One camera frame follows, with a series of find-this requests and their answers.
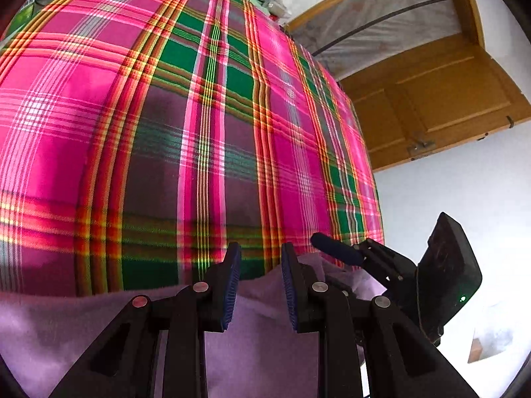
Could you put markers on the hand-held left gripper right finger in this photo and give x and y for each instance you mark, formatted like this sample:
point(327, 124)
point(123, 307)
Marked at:
point(289, 294)

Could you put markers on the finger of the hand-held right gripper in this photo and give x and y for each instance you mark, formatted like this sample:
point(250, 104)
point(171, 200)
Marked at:
point(336, 248)

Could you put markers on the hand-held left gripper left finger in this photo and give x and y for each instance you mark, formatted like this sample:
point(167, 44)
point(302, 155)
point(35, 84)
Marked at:
point(232, 286)

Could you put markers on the purple fleece pants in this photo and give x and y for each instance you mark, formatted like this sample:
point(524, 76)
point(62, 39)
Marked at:
point(103, 327)

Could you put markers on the pink green plaid blanket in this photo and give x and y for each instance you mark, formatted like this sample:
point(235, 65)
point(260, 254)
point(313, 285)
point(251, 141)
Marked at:
point(166, 132)

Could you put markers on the wooden door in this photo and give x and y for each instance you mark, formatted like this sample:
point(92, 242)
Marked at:
point(439, 99)

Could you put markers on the translucent door curtain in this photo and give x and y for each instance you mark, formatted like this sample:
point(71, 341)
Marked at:
point(373, 25)

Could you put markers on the grey plastic packet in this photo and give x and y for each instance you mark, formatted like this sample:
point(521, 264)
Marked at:
point(277, 7)

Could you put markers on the wooden door frame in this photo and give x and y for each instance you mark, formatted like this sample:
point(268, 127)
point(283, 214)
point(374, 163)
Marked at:
point(468, 8)

